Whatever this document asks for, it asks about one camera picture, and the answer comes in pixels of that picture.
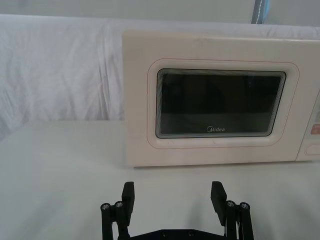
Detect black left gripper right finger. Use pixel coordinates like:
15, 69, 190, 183
210, 181, 255, 240

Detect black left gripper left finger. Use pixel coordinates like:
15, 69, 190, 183
100, 181, 136, 240

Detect white table cloth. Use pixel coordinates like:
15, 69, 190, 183
0, 120, 320, 240

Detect cream microwave oven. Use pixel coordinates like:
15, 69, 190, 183
121, 30, 320, 169

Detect oven control panel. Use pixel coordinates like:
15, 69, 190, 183
298, 41, 320, 161

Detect white curtain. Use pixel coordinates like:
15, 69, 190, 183
0, 0, 320, 141

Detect grey striped post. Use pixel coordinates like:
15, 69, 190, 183
251, 0, 270, 25

